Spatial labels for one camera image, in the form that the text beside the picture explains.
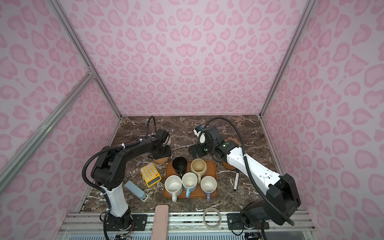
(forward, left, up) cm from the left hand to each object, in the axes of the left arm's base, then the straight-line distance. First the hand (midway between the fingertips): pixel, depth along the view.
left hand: (168, 152), depth 96 cm
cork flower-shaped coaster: (+9, -44, -1) cm, 45 cm away
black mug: (-10, -8, +3) cm, 13 cm away
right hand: (-6, -18, +17) cm, 26 cm away
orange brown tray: (-11, -27, -2) cm, 30 cm away
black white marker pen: (-18, -41, -2) cm, 45 cm away
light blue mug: (-19, -14, -2) cm, 24 cm away
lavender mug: (-21, -25, -1) cm, 32 cm away
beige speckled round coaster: (-2, -3, +16) cm, 17 cm away
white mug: (-21, -5, -1) cm, 21 cm away
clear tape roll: (-38, -29, -3) cm, 48 cm away
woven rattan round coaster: (-4, +4, -2) cm, 6 cm away
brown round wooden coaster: (-9, -38, -2) cm, 39 cm away
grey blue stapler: (-24, +14, +3) cm, 28 cm away
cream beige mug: (-10, -19, 0) cm, 22 cm away
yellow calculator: (-14, +9, -1) cm, 17 cm away
